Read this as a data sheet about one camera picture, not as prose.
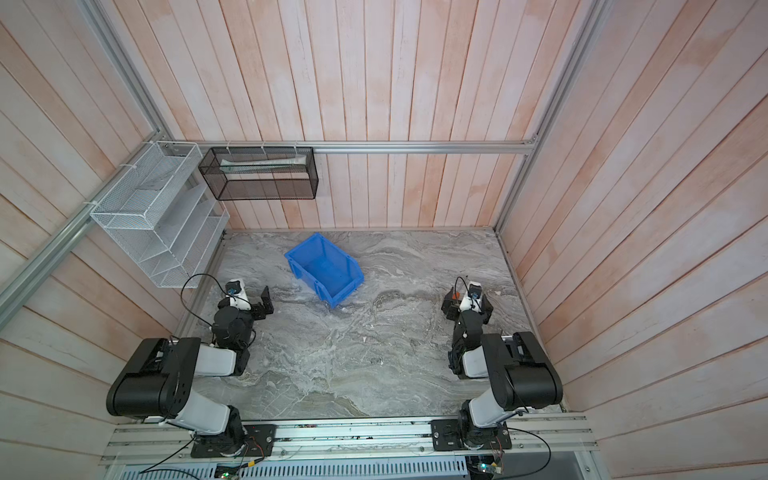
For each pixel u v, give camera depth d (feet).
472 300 2.48
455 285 3.46
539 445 2.43
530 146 3.12
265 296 2.87
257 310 2.67
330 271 3.61
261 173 3.45
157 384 1.47
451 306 2.68
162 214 2.36
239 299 2.50
